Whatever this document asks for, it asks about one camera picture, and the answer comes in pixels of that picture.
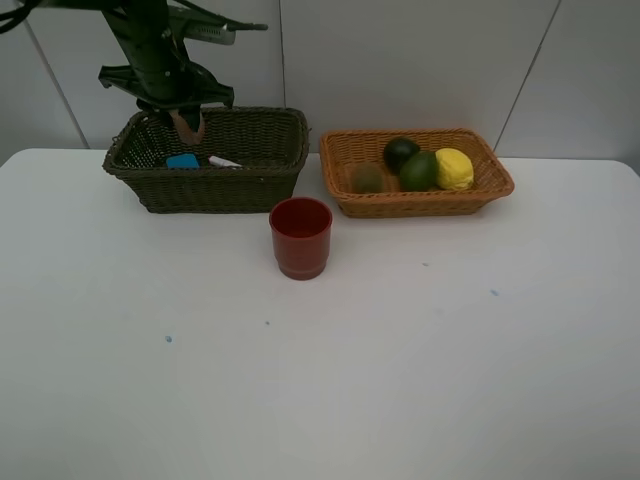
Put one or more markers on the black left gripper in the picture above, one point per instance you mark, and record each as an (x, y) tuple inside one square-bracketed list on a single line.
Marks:
[(160, 73)]

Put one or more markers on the pink bottle white cap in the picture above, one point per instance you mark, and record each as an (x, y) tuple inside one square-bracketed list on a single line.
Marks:
[(190, 126)]

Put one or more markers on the blue whiteboard eraser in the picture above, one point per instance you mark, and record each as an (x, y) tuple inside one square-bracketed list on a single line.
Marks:
[(183, 161)]

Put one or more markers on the white marker pink caps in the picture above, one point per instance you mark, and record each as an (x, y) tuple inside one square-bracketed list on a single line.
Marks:
[(223, 163)]

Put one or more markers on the red plastic cup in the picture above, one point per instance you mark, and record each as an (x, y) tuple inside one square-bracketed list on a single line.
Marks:
[(301, 235)]

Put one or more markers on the brown kiwi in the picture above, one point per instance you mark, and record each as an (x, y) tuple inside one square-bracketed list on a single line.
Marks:
[(367, 178)]

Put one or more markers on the dark mangosteen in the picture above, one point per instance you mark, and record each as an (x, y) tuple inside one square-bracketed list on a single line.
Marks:
[(397, 152)]

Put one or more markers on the green lime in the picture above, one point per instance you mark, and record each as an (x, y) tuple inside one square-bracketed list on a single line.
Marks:
[(419, 173)]

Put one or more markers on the yellow lemon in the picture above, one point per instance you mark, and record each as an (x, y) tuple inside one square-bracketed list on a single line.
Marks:
[(455, 170)]

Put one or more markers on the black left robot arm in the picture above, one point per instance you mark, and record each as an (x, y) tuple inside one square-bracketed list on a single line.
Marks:
[(75, 4)]

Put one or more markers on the dark brown wicker basket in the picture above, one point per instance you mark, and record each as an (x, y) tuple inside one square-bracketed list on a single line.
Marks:
[(270, 143)]

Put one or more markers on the orange wicker basket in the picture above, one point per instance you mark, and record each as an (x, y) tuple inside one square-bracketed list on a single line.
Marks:
[(342, 151)]

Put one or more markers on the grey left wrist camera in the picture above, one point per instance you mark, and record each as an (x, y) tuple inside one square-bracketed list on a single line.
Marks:
[(196, 23)]

